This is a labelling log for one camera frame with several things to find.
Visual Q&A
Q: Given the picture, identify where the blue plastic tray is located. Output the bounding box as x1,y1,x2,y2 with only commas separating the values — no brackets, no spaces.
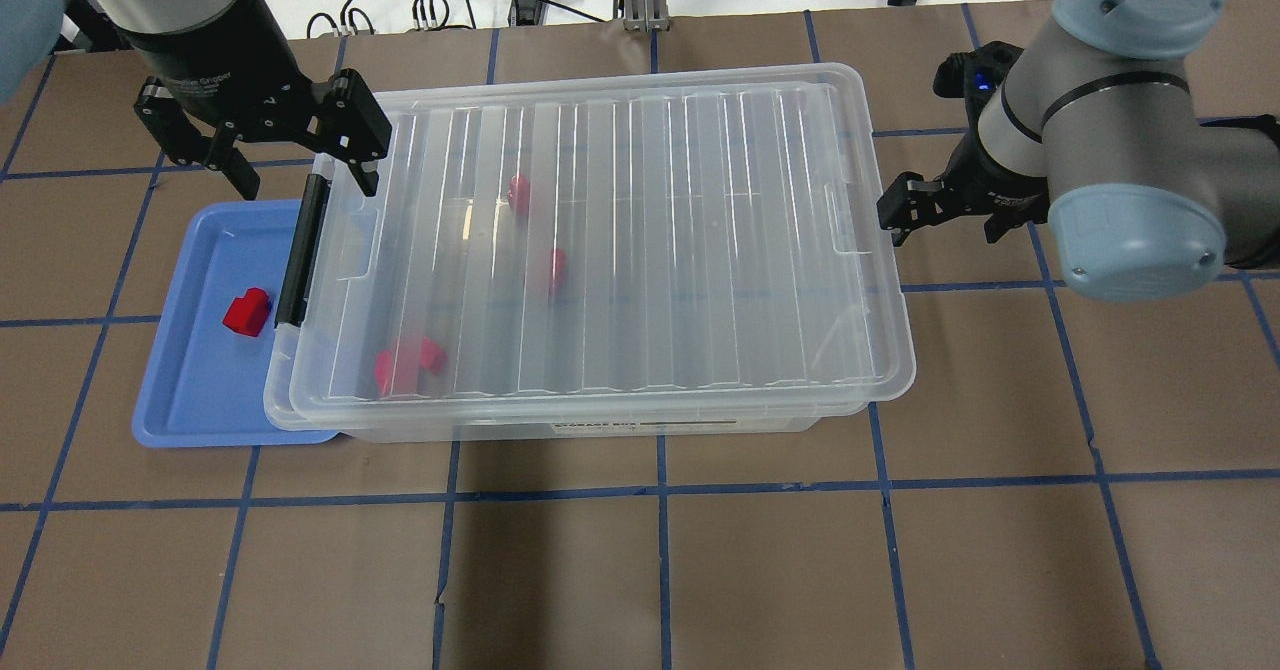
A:
132,200,338,448

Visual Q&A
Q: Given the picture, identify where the black box latch handle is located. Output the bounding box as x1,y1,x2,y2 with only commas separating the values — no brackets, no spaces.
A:
275,173,332,327

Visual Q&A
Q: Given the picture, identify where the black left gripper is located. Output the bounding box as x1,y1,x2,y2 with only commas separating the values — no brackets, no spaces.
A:
120,0,392,201

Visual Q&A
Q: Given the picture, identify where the red block bottom edge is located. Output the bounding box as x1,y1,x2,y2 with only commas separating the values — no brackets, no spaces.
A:
507,174,532,218

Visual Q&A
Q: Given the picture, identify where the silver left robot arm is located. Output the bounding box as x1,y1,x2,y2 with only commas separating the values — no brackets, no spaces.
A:
1,0,392,200

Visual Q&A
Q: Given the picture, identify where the clear plastic storage box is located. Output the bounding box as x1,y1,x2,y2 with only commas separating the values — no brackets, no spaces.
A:
262,79,881,443

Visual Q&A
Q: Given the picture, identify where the clear plastic box lid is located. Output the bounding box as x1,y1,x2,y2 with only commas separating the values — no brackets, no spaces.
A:
288,61,916,427

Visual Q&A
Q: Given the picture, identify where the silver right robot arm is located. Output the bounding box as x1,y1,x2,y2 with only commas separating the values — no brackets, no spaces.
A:
877,0,1279,302

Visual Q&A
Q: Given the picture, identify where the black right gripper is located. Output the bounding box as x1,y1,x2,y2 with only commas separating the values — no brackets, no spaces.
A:
877,41,1050,249

